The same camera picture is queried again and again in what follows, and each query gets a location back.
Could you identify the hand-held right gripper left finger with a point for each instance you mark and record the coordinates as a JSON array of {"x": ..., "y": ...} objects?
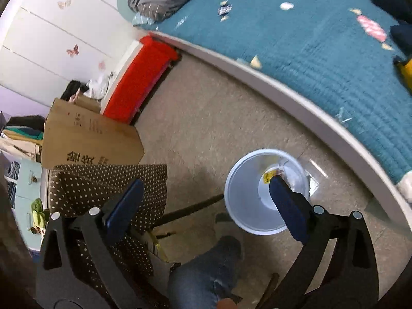
[{"x": 125, "y": 206}]

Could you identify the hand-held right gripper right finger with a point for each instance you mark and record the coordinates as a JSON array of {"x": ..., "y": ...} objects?
[{"x": 286, "y": 206}]

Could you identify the white plastic bin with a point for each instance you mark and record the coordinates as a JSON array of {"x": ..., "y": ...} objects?
[{"x": 244, "y": 186}]

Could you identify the clear plastic wrapper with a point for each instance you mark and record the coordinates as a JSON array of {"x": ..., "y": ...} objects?
[{"x": 294, "y": 175}]

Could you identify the brown polka dot tablecloth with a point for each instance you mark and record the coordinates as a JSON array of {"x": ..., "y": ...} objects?
[{"x": 83, "y": 186}]

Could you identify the black table leg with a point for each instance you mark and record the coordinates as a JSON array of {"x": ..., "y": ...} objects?
[{"x": 193, "y": 209}]

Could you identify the brown cardboard box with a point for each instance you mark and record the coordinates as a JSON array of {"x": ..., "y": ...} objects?
[{"x": 87, "y": 135}]

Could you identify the light green object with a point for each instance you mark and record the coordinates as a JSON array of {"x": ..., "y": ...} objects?
[{"x": 38, "y": 214}]

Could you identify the light blue drawer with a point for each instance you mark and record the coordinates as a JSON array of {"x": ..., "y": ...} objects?
[
  {"x": 29, "y": 186},
  {"x": 25, "y": 228}
]

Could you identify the person's leg in jeans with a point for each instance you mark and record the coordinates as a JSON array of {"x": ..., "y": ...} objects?
[{"x": 199, "y": 273}]

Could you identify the white crumpled cloth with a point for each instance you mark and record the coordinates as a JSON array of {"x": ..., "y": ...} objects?
[{"x": 98, "y": 85}]

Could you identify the row of hung clothes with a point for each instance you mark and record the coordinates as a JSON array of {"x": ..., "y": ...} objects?
[{"x": 22, "y": 135}]

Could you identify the black cloth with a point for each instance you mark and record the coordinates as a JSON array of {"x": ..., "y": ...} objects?
[{"x": 72, "y": 90}]

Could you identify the white low bench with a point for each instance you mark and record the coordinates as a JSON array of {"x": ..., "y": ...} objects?
[{"x": 124, "y": 64}]

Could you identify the faint pink butterfly sticker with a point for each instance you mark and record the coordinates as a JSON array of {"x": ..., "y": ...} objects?
[{"x": 101, "y": 65}]

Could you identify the teal printed bed blanket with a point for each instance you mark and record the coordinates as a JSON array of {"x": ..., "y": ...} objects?
[{"x": 289, "y": 54}]

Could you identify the yellow object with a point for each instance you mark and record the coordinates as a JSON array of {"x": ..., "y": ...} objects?
[{"x": 405, "y": 74}]

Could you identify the light blue checked sheet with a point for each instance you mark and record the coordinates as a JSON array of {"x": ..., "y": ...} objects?
[{"x": 141, "y": 20}]

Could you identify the pink butterfly wall sticker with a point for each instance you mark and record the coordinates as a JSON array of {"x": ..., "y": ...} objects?
[{"x": 72, "y": 51}]

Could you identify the brown butterfly wall sticker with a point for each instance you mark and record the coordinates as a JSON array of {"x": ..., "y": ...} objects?
[{"x": 64, "y": 2}]

